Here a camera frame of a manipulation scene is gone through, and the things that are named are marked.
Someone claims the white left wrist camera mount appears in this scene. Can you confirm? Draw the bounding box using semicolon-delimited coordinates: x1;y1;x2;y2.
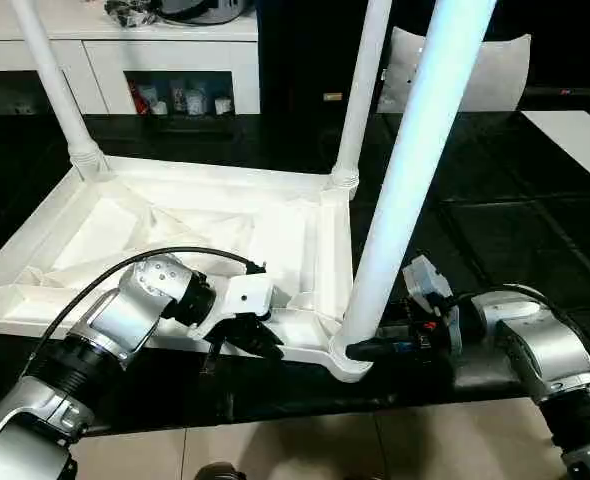
197;272;276;343

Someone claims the dark grey helmet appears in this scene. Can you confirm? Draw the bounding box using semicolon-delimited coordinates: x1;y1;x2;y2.
157;0;256;25

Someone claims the white cabinet with glass doors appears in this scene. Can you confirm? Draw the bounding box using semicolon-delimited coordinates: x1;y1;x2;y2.
0;0;261;119

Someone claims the black work mat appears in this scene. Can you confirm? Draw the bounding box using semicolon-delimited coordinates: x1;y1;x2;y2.
0;108;590;433

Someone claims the white plastic table leg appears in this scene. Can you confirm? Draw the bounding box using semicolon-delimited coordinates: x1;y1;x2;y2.
335;0;498;351
11;0;110;181
329;0;394;193

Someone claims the dark clutter pile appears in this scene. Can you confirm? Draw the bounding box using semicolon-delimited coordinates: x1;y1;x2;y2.
105;0;160;29

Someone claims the black cabinet with gold label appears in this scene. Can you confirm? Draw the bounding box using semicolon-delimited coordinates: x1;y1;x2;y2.
255;0;396;116

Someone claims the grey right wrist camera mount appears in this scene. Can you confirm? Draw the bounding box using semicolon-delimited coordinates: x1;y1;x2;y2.
401;254;454;319

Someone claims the white plastic table top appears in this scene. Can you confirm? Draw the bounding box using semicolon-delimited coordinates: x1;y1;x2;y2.
0;155;376;384

